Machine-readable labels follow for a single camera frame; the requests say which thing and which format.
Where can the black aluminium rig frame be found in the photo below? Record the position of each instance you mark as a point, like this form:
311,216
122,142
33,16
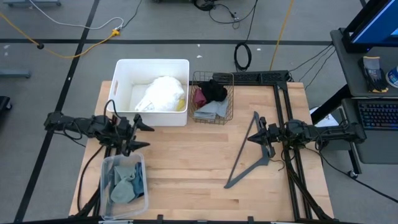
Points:
294,193

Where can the black floor plug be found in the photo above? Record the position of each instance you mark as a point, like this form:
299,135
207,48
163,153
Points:
40,46

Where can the computer monitor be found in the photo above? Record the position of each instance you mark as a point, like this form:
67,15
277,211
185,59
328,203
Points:
376,25

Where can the maroon cloth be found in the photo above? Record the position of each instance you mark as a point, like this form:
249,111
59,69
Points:
199,99

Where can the white blue round container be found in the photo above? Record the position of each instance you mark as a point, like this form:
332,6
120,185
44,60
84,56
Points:
394,76

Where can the grey side cart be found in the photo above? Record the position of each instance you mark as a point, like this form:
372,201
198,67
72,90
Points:
345,68

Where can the grey triangular metal stand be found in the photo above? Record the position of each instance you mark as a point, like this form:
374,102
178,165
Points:
265,160

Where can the black caster wheel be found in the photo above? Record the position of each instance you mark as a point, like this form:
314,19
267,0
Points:
3,102

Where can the sage green cloth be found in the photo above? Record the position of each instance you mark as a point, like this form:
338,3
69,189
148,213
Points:
122,189

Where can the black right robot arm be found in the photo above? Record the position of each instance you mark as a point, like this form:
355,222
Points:
335,135

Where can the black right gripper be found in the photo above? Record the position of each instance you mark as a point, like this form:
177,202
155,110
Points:
276,133

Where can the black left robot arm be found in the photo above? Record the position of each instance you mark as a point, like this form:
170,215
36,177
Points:
84,127

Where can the white lace cloth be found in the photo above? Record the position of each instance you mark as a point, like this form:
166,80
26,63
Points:
161,93

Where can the teal blue cloth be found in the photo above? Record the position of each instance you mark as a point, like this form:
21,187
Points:
139,183

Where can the clear plastic container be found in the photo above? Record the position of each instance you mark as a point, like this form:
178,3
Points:
124,211

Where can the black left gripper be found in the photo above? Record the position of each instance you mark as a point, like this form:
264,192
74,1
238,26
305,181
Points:
124,133

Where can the white plastic bin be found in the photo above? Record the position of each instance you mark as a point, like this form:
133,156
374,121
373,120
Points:
130,71

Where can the grey black work glove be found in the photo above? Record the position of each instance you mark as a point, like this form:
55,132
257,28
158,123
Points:
373,74

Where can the large black cloth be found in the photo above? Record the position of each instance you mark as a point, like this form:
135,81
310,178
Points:
213,90

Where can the yellow cloth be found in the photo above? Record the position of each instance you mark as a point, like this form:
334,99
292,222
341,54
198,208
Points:
181,105

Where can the long grey furniture foot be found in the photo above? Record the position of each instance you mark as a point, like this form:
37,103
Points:
31,3

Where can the black backlit keyboard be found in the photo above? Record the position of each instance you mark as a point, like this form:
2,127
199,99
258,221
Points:
379,115

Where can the short grey furniture foot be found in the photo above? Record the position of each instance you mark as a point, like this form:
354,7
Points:
15,74

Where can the light grey cloth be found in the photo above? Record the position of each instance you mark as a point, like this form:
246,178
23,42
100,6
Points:
211,112

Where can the white paper sheet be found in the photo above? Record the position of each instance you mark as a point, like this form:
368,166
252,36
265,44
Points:
329,119

